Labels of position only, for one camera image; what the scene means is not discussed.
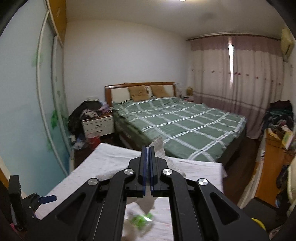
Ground white foam net wrap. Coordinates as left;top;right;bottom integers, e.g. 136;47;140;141
149;136;186;178

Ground green and white carton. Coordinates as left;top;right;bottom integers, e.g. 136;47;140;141
129;213;154;230

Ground yellow rimmed dark trash bin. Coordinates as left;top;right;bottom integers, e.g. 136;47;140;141
252;218;266;230

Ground green plaid quilt bed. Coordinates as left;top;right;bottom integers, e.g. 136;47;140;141
112;97;246;165

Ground white bedside drawer cabinet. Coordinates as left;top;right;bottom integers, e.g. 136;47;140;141
82;113;114;138

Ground white dotted tablecloth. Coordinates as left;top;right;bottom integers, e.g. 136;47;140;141
28;148;220;240

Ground red bucket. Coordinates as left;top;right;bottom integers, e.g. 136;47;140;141
86;133;101;150

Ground sliding glass wardrobe door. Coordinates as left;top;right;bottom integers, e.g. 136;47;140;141
1;1;70;196

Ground left brown pillow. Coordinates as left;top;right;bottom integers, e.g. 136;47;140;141
128;85;149;102

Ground brown pillow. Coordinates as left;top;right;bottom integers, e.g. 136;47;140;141
128;85;149;102
150;85;170;98

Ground right brown pillow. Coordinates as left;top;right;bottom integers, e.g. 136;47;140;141
150;85;170;98

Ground wooden bed headboard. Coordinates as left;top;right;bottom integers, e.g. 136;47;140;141
105;82;177;107

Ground clothes heap on nightstand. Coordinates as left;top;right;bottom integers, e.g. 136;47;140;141
68;100;110;138

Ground brown tissue box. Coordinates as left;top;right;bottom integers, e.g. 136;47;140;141
186;86;194;96

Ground pink and white curtain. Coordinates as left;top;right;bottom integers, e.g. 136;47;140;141
190;35;285;139

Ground long wooden top cabinet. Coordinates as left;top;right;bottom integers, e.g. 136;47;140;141
238;132;295;209

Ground pile of dark clothes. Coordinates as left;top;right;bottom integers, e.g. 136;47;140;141
260;100;294;140

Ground beige air conditioner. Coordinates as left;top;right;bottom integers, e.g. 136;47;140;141
280;28;295;62

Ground green picture frame box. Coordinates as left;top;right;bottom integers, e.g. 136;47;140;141
281;131;294;149

